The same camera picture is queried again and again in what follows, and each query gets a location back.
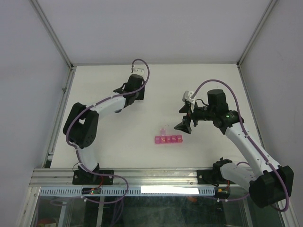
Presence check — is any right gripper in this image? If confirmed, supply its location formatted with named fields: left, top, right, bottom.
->
left=174, top=101, right=215, bottom=134

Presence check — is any pink pill organizer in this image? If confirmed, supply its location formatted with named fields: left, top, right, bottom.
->
left=154, top=128, right=183, bottom=144

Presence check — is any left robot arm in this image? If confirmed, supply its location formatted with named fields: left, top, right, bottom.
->
left=63, top=74, right=145, bottom=184

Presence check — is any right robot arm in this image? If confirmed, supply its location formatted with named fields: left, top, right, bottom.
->
left=175, top=89, right=294, bottom=208

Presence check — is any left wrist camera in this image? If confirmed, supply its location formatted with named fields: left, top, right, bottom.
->
left=131, top=67, right=145, bottom=76

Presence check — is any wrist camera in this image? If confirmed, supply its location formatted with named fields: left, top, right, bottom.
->
left=182, top=90, right=196, bottom=104
left=131, top=67, right=145, bottom=76

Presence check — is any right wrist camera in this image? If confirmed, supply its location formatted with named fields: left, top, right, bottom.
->
left=182, top=90, right=196, bottom=104

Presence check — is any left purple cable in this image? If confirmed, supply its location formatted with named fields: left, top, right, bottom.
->
left=65, top=58, right=152, bottom=204

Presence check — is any white slotted cable duct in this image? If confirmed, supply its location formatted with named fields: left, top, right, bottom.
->
left=40, top=186, right=215, bottom=197

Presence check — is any left aluminium frame post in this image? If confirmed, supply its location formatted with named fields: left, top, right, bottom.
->
left=29, top=0, right=73, bottom=69

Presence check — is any aluminium frame post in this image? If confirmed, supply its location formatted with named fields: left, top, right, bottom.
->
left=29, top=0, right=73, bottom=69
left=237, top=0, right=279, bottom=68

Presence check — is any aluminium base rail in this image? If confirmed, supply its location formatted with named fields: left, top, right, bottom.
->
left=29, top=167, right=212, bottom=187

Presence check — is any right aluminium frame post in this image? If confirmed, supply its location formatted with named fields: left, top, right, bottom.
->
left=237, top=0, right=279, bottom=68

